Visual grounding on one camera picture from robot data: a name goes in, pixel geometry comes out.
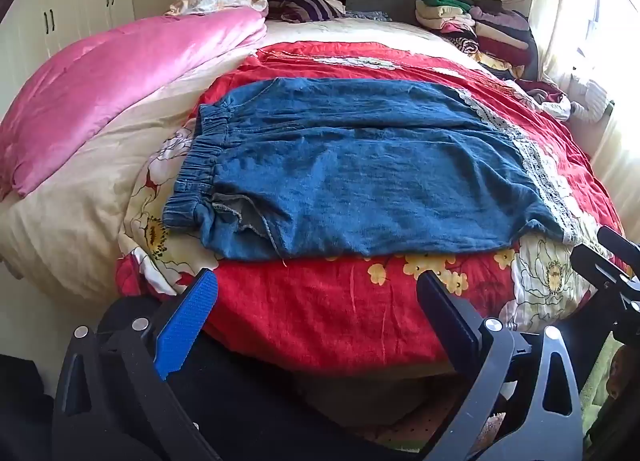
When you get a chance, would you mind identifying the cream bed sheet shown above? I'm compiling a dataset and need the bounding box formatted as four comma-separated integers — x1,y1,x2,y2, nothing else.
1,19,480,303

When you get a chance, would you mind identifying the cream wardrobe with black handles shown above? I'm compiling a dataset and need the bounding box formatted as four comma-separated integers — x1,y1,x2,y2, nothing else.
1,0,134,112

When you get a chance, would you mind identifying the blue denim pants lace hem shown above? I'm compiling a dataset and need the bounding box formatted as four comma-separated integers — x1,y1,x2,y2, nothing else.
163,77,582,262

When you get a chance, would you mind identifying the pink satin quilt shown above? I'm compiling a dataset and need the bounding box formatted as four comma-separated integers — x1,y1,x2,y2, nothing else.
1,7,266,196

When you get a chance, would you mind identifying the cream window curtain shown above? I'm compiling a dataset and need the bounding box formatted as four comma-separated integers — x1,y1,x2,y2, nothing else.
529,0,639,240

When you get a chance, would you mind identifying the stack of folded clothes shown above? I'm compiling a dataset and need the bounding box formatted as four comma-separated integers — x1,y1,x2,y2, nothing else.
414,0,538,80

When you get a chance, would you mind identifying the purple striped pillow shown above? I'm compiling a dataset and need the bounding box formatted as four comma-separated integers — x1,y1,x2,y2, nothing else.
268,0,345,23

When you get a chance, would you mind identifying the red floral bedspread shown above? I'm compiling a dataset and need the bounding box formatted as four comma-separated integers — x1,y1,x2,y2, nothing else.
116,42,620,375

